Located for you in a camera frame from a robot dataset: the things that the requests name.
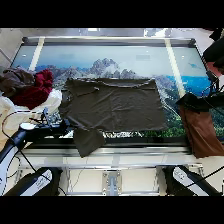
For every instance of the silver frame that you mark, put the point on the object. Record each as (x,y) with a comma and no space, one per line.
(111,181)

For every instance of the brown T-shirt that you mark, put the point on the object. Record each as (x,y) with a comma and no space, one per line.
(113,106)

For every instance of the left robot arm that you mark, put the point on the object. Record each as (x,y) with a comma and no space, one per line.
(33,132)

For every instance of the red garment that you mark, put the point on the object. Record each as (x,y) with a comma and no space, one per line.
(33,96)

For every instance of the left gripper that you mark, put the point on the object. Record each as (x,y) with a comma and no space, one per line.
(62,128)

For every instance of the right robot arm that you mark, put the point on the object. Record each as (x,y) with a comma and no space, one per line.
(191,180)

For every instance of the black garment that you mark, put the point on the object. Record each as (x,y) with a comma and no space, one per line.
(193,102)

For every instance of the rust brown garment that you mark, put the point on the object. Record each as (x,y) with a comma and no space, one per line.
(200,133)

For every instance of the white garment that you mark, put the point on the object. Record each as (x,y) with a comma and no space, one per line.
(10,113)

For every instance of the grey-brown garment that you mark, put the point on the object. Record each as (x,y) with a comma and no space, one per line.
(16,81)

